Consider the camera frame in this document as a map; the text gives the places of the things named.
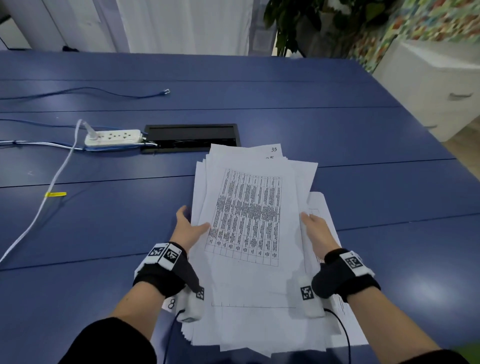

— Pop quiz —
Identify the blue network cable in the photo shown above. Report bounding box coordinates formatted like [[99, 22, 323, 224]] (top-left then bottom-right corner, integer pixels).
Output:
[[0, 86, 171, 101]]

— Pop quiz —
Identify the spread of white printed papers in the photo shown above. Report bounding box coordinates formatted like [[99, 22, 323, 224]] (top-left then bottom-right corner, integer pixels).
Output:
[[301, 191, 370, 347]]

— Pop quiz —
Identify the colourful patterned panel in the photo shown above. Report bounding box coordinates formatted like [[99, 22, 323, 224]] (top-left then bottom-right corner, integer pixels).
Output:
[[352, 0, 480, 74]]

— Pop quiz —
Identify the white power strip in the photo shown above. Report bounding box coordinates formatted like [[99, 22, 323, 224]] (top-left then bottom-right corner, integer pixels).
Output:
[[84, 129, 143, 147]]

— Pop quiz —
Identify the person's left forearm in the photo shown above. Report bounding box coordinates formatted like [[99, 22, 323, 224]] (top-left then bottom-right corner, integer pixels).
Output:
[[110, 281, 166, 333]]

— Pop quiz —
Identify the black camera cable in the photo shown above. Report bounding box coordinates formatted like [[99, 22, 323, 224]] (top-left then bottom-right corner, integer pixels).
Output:
[[323, 307, 352, 364], [161, 308, 186, 364]]

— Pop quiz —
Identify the person's right forearm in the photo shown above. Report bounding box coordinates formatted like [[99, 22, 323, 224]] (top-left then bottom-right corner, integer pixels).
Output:
[[346, 290, 442, 355]]

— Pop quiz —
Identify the large green potted plant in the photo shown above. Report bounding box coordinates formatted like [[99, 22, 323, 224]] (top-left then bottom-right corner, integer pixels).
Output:
[[262, 0, 395, 58]]

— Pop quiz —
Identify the person's right hand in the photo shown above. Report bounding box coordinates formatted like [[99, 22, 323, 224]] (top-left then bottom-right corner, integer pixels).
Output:
[[299, 212, 341, 260]]

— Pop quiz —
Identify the gathered printed papers stack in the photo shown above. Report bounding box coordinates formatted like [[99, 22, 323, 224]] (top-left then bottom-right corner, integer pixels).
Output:
[[161, 143, 338, 357]]

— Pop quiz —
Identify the white power cable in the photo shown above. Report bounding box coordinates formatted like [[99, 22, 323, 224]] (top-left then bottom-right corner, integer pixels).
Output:
[[0, 119, 98, 263]]

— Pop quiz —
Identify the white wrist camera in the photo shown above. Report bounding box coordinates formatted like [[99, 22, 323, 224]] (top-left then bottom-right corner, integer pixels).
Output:
[[176, 286, 206, 323], [298, 276, 326, 320]]

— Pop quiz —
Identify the blue and white cable bundle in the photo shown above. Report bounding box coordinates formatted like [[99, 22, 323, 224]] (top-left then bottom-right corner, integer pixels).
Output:
[[0, 139, 158, 152]]

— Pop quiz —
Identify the black desk cable box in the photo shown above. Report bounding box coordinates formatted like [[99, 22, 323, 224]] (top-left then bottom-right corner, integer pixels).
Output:
[[141, 123, 242, 155]]

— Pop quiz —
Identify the thin blue cable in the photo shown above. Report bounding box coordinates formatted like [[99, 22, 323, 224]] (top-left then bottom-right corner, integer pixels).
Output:
[[0, 118, 121, 131]]

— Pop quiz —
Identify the white drawer cabinet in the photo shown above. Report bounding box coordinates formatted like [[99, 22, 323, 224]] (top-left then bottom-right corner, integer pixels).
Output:
[[373, 39, 480, 143]]

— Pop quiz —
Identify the person's left hand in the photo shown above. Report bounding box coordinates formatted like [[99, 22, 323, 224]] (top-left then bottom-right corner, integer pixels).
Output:
[[169, 205, 212, 256]]

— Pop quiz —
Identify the black fleece sleeve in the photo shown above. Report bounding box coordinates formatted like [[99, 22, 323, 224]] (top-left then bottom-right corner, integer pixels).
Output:
[[397, 349, 472, 364], [58, 317, 158, 364]]

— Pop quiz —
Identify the white curtain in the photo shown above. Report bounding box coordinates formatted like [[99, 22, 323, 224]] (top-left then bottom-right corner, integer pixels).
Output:
[[116, 0, 256, 56]]

